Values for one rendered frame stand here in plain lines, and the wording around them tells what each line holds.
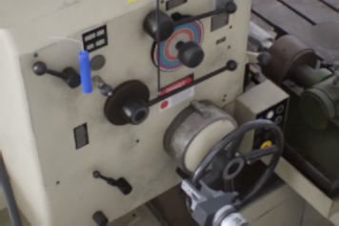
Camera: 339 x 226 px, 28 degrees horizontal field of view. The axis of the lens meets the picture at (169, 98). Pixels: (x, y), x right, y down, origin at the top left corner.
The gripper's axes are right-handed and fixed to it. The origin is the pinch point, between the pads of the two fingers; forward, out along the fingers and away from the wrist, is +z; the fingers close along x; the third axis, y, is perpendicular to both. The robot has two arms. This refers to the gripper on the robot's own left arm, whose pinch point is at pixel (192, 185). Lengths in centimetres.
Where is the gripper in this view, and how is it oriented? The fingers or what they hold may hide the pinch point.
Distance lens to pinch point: 196.5
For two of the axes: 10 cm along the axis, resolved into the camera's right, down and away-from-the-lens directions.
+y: 2.4, -8.2, -5.2
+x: -7.7, 1.6, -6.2
